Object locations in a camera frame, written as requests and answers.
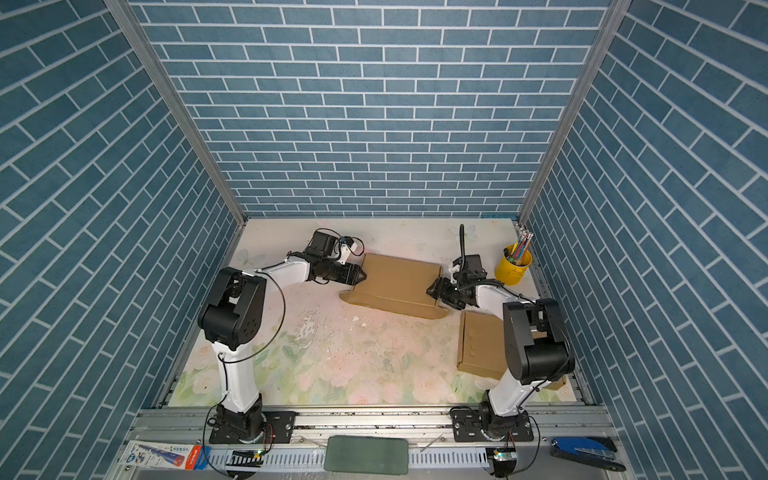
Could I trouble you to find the blue black pliers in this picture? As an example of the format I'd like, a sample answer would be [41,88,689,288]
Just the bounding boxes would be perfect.
[550,437,626,472]

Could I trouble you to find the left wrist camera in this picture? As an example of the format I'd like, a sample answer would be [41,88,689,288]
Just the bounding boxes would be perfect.
[304,227,365,265]

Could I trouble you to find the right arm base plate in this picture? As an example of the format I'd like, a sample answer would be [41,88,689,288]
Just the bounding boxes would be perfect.
[448,406,534,443]

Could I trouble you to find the white printed package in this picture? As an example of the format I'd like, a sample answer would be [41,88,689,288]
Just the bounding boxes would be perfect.
[118,441,210,471]

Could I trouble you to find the yellow pencil cup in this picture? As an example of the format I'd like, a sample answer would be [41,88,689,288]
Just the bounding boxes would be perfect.
[494,251,533,286]

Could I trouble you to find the brown cardboard box sheet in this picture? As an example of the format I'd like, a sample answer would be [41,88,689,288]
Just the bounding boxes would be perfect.
[457,307,575,385]

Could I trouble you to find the aluminium front rail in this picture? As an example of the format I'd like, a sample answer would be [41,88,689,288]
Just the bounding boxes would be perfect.
[108,403,632,479]

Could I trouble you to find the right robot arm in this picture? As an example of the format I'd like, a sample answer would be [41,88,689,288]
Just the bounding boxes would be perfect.
[426,277,576,441]

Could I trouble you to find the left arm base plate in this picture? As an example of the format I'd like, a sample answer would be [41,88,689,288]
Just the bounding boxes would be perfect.
[206,411,297,447]

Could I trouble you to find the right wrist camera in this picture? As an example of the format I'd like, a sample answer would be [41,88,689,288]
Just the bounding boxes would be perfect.
[450,254,487,284]

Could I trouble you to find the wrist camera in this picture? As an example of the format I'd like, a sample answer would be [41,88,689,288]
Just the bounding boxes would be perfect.
[450,254,487,284]
[304,227,365,265]

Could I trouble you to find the green rectangular pad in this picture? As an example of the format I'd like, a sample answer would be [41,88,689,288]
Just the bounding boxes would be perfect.
[323,435,409,475]

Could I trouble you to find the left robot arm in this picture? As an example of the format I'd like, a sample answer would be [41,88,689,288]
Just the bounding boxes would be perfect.
[198,253,367,444]

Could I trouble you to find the coloured pencils bundle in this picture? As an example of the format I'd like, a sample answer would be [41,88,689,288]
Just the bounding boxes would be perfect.
[507,229,533,266]

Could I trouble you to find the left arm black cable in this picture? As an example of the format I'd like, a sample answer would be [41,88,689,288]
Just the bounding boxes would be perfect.
[217,271,288,367]

